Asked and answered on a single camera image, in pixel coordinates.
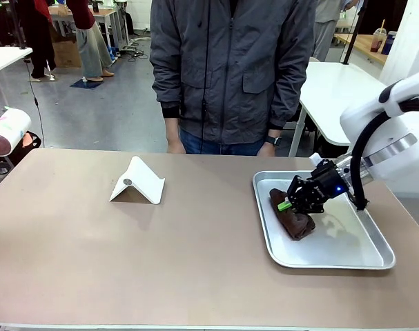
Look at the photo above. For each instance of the person's left hand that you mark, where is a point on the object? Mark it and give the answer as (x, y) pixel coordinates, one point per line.
(269, 150)

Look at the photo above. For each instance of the plastic cup with straw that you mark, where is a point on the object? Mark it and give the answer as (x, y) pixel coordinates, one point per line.
(377, 41)

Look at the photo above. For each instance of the wooden table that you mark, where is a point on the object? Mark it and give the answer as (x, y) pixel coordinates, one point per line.
(364, 46)

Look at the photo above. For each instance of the person in black clothes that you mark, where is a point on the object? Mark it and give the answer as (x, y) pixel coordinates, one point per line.
(36, 41)

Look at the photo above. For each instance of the person's right forearm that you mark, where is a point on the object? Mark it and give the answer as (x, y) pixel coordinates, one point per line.
(167, 100)

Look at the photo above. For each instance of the person in grey jacket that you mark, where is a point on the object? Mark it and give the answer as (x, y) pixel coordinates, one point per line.
(230, 69)

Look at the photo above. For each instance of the blue floor mat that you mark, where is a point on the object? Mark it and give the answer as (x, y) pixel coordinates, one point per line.
(86, 83)

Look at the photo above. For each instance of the black wristwatch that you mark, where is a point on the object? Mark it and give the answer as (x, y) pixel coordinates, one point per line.
(276, 140)

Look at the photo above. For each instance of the silver metal tray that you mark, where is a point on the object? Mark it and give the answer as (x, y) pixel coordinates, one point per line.
(333, 248)

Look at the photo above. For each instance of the person in grey clothes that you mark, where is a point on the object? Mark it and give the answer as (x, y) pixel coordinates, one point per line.
(324, 31)

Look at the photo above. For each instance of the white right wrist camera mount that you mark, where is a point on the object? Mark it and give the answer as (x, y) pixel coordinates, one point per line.
(315, 160)

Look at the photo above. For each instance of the small white table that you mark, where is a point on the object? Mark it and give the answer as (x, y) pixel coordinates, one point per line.
(5, 57)

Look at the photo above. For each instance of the black pole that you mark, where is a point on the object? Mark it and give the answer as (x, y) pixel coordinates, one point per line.
(350, 41)

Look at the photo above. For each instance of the blue bottle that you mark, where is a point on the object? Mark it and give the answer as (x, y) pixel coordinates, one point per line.
(388, 43)

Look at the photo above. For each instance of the person in red top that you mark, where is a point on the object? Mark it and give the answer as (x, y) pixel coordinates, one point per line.
(90, 51)

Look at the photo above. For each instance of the dark brown cloth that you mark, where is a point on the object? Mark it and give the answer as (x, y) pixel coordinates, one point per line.
(295, 224)

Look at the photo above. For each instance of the cardboard box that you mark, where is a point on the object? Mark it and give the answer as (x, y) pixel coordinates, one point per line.
(66, 53)

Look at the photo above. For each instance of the wooden desk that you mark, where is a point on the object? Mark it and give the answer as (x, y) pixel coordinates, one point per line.
(105, 13)

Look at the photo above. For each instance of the person's left forearm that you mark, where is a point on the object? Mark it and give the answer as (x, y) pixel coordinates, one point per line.
(288, 96)

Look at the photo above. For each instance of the large white table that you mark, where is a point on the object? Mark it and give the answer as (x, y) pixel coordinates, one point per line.
(333, 96)

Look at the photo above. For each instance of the white folded roller stand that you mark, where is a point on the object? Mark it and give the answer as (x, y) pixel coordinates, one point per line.
(143, 179)

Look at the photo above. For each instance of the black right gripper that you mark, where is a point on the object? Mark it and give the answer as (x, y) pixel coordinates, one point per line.
(331, 181)

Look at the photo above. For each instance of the person's right hand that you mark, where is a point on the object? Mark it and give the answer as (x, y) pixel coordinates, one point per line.
(174, 145)

